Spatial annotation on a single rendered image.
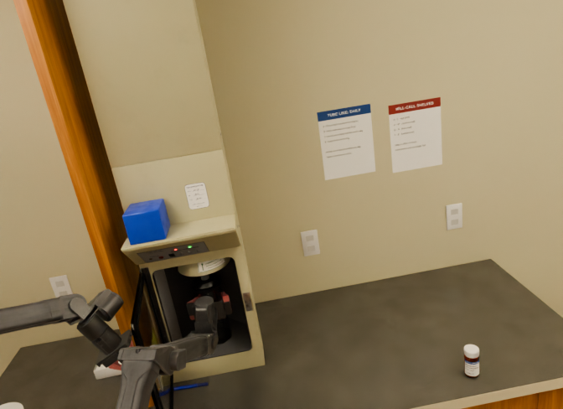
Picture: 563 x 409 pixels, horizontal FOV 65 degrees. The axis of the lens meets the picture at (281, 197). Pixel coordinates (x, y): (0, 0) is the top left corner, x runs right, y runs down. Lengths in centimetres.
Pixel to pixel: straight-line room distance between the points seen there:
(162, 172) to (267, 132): 55
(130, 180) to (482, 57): 137
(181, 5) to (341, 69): 71
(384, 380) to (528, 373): 42
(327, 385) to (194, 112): 93
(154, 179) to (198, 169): 13
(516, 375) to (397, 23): 124
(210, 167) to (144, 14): 44
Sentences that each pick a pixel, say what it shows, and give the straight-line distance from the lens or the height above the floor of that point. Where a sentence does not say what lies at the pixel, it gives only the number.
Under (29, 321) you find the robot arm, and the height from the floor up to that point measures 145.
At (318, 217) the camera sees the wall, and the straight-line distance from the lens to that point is 186.
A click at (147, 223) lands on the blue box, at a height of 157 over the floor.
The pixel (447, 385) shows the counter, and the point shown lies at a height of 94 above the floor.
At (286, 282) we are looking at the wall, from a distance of 197.
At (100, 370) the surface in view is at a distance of 182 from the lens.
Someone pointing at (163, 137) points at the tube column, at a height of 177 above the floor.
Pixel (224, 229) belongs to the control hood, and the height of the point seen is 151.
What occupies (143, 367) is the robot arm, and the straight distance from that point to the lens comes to 95.
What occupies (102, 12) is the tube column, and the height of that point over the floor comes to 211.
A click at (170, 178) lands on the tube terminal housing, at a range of 133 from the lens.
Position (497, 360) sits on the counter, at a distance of 164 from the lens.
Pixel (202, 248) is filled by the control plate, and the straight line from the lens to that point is 134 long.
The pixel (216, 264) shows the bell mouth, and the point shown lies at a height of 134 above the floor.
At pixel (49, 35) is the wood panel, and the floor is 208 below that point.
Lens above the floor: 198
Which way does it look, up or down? 19 degrees down
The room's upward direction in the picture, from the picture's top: 9 degrees counter-clockwise
